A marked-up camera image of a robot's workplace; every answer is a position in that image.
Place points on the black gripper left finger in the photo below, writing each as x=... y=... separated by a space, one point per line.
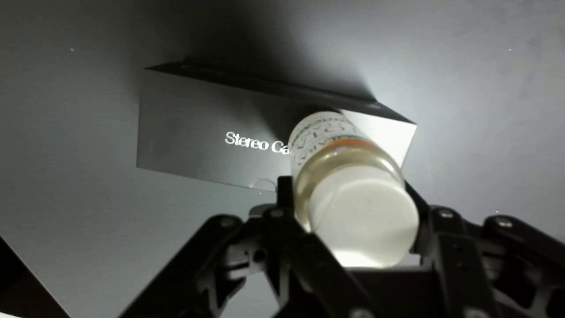
x=283 y=258

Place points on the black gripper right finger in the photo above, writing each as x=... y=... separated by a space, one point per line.
x=488 y=270

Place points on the clear bottle with white cap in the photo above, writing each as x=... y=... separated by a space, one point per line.
x=359 y=200

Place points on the black stereo camera box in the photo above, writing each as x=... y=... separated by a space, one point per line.
x=200 y=129

